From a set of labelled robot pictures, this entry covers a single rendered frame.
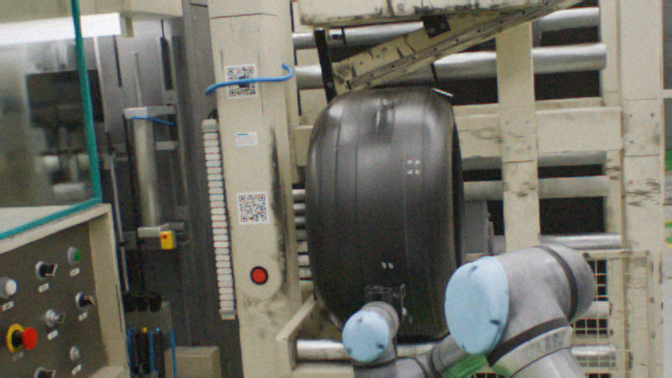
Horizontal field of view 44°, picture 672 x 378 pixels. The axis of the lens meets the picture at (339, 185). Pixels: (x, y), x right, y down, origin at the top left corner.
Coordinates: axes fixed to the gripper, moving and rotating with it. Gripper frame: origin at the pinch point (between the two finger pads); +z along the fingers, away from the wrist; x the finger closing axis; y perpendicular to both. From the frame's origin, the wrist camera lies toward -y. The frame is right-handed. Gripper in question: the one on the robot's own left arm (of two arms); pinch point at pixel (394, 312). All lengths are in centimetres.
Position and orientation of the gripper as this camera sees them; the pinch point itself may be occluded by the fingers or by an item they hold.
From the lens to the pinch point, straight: 170.9
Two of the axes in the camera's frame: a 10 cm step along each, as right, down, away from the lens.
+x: -9.8, 0.4, 2.1
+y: -0.5, -10.0, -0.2
